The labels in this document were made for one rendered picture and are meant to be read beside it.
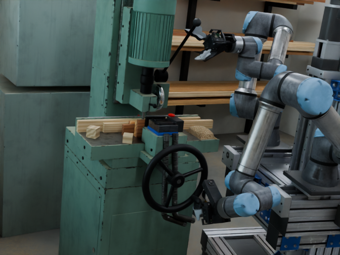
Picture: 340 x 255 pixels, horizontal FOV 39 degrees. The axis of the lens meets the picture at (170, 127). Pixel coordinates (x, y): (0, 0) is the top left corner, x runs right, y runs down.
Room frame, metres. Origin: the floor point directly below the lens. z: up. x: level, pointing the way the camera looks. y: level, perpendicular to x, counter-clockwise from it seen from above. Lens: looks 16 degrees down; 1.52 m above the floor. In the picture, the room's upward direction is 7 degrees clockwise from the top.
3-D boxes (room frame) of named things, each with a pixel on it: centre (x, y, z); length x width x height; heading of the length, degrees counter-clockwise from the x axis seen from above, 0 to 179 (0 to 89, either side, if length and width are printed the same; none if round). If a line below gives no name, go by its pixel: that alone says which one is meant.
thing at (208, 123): (2.09, 0.04, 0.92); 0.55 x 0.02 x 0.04; 120
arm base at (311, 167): (1.91, -0.65, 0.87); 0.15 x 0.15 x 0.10
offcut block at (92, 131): (1.88, 0.31, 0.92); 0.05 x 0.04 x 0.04; 167
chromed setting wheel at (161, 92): (2.22, 0.08, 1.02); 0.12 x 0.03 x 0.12; 30
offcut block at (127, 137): (1.87, 0.16, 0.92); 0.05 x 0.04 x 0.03; 1
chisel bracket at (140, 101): (2.06, 0.13, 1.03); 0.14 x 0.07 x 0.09; 30
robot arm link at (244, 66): (2.15, -0.32, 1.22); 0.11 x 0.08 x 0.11; 76
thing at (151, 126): (1.88, 0.01, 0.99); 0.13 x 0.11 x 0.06; 120
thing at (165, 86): (2.29, 0.08, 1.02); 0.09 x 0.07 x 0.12; 120
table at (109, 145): (1.96, 0.06, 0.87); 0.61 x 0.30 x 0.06; 120
